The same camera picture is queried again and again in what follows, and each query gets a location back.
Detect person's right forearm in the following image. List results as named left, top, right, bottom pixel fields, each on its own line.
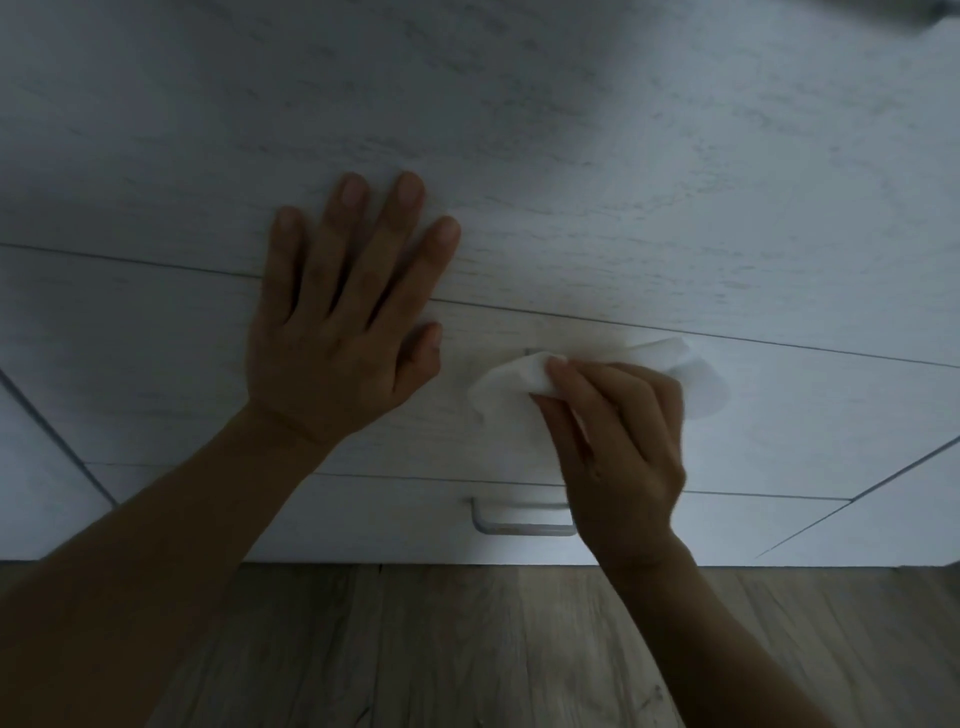
left=596, top=528, right=834, bottom=728

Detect white wooden chest of drawers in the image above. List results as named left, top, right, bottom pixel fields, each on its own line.
left=0, top=0, right=960, bottom=567

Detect person's right hand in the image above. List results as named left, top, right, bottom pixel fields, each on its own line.
left=531, top=355, right=690, bottom=571

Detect person's left hand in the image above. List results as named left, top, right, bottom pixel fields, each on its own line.
left=245, top=171, right=462, bottom=453

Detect white wet wipe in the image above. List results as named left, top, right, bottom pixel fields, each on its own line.
left=466, top=337, right=735, bottom=440

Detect person's left forearm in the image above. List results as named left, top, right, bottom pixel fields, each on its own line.
left=0, top=401, right=335, bottom=728

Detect white drawer front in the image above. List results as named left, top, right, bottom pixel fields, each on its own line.
left=0, top=243, right=960, bottom=502
left=86, top=463, right=852, bottom=566

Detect grey metal drawer handle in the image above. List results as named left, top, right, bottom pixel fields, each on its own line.
left=471, top=496, right=579, bottom=538

